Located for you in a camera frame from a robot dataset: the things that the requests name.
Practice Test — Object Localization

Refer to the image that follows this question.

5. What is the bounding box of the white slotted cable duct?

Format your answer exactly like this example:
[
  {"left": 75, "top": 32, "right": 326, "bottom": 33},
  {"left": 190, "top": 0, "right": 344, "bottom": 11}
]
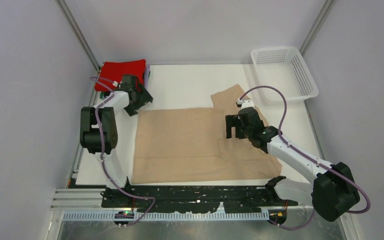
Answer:
[{"left": 62, "top": 209, "right": 269, "bottom": 222}]

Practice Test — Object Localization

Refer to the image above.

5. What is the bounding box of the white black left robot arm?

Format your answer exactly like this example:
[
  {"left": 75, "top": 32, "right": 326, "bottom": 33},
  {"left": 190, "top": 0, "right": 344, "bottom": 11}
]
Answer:
[{"left": 79, "top": 74, "right": 154, "bottom": 207}]

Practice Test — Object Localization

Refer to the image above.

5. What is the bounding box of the beige t shirt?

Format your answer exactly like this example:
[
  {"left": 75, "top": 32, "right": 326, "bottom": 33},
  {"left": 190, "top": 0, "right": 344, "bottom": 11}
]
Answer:
[{"left": 130, "top": 84, "right": 282, "bottom": 185}]

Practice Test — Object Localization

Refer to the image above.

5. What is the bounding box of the white plastic laundry basket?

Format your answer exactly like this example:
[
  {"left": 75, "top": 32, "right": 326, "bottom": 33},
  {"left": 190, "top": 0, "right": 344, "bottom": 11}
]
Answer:
[{"left": 250, "top": 46, "right": 319, "bottom": 102}]

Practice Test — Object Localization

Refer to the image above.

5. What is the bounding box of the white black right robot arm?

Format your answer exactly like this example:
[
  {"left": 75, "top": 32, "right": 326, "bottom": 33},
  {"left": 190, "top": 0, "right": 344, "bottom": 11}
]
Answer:
[{"left": 225, "top": 107, "right": 361, "bottom": 222}]

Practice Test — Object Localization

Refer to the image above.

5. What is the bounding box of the red folded t shirt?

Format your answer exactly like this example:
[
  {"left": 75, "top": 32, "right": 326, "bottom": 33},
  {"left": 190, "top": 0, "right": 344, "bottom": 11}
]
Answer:
[{"left": 99, "top": 59, "right": 147, "bottom": 85}]

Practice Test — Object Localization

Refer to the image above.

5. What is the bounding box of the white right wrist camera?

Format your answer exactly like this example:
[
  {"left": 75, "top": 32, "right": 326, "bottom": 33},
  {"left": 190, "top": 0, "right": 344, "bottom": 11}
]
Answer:
[{"left": 236, "top": 99, "right": 255, "bottom": 109}]

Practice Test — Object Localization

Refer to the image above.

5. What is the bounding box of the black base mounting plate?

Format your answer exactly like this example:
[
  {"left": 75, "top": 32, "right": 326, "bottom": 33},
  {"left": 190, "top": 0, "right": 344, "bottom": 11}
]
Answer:
[{"left": 100, "top": 184, "right": 298, "bottom": 214}]

